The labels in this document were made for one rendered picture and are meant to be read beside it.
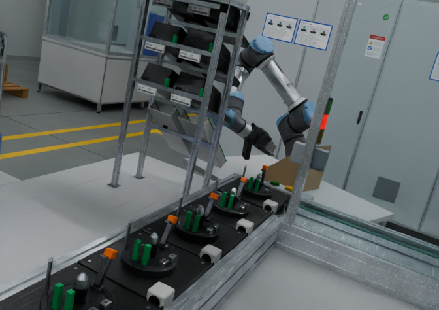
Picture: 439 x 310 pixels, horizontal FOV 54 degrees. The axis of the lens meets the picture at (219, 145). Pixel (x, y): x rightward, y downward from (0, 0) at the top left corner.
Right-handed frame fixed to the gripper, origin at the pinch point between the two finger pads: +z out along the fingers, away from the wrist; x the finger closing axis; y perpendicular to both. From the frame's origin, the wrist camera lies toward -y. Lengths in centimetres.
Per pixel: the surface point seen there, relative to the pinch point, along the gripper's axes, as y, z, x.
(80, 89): -184, 15, 491
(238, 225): -12, -43, -68
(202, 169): -30.1, -14.6, 15.9
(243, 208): -10, -39, -59
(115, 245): -28, -79, -81
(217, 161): -12.9, -31.7, -17.1
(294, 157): 14, -31, -52
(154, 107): -13, -63, -1
